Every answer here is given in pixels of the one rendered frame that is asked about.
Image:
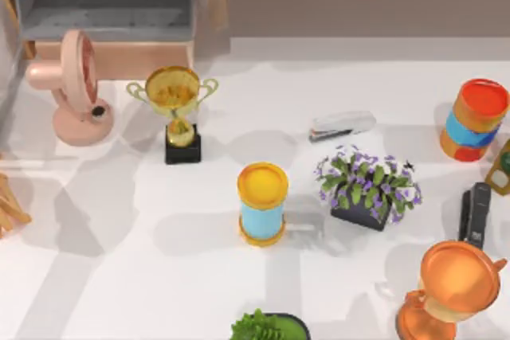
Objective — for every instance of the wooden folding stand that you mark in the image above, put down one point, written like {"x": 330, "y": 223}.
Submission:
{"x": 9, "y": 204}

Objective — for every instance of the purple flower plant pot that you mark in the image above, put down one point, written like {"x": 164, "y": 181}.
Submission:
{"x": 366, "y": 188}

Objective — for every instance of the silver stapler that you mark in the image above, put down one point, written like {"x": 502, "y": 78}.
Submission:
{"x": 342, "y": 122}

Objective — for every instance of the pale wooden drawer front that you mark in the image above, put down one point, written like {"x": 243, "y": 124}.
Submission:
{"x": 131, "y": 57}

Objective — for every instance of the copper trophy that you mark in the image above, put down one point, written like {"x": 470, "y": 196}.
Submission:
{"x": 458, "y": 284}

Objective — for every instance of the gold trophy black base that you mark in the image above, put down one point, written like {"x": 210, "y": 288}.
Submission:
{"x": 173, "y": 93}

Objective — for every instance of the yellow and blue can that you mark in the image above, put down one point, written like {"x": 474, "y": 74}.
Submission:
{"x": 262, "y": 204}

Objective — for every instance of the black stapler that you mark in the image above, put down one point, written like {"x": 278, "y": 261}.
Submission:
{"x": 475, "y": 211}

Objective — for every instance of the green plant black pot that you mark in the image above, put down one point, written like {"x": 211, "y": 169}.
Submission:
{"x": 267, "y": 328}

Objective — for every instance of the olive box green dot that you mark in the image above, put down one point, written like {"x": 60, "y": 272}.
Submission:
{"x": 500, "y": 169}

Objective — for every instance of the pink desk fan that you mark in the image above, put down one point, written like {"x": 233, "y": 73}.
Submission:
{"x": 75, "y": 117}

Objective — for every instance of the orange and blue can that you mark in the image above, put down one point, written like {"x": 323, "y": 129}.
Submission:
{"x": 474, "y": 121}

